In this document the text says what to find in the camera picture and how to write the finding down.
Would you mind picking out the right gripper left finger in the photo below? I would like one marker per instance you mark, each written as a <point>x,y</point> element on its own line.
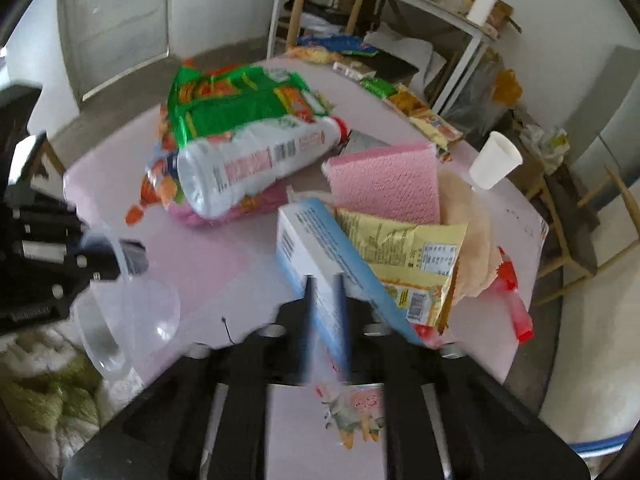
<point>205,416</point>

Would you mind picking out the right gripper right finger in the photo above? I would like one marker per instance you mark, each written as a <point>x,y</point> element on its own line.
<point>446,417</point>

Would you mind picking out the clear plastic cup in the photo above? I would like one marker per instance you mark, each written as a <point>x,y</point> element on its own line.
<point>128,311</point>

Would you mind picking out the pink orange snack bag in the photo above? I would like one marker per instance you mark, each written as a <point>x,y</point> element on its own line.
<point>187,195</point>

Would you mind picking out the red plastic wrapper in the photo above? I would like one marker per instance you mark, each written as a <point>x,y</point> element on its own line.
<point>505,286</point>

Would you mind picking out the yellow snack packet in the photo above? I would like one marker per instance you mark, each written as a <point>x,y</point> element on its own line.
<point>414,262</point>

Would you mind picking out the beige paper bag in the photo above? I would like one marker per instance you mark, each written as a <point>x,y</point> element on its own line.
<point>479,257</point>

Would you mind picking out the white yogurt drink bottle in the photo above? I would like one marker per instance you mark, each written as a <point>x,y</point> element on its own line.
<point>261,153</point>

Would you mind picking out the white blue paper box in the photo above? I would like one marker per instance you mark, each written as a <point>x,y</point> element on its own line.
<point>330,269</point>

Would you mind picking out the pink sponge cloth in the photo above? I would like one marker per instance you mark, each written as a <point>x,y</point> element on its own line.
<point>393,182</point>

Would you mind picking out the green snack bag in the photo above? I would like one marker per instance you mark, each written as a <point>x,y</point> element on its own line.
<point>201,105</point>

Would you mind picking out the grey cable box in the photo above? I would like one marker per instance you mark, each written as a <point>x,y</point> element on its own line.
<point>358,142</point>

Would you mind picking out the white fluffy robe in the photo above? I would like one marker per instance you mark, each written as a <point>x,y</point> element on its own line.
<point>55,396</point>

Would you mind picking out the white mattress blue edge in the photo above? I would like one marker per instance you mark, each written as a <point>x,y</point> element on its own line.
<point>600,447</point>

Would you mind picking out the wooden chair black seat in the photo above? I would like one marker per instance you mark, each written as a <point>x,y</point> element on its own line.
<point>571,227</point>

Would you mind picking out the white paper cup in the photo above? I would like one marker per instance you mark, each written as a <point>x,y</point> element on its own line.
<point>497,158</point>

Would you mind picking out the row of snack packets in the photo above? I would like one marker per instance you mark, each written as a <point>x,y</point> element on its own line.
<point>397,97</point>

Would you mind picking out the grey refrigerator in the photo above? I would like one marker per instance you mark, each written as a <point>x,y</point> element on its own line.
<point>604,129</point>

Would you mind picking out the yellow plastic bag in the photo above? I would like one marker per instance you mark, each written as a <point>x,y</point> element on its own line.
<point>507,89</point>

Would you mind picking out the blue snack bag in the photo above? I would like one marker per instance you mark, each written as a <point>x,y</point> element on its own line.
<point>338,43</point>

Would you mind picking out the cardboard box on shelf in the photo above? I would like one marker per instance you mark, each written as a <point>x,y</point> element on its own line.
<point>500,19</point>

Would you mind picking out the white paper towel roll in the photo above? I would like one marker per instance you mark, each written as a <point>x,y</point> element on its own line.
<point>480,10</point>

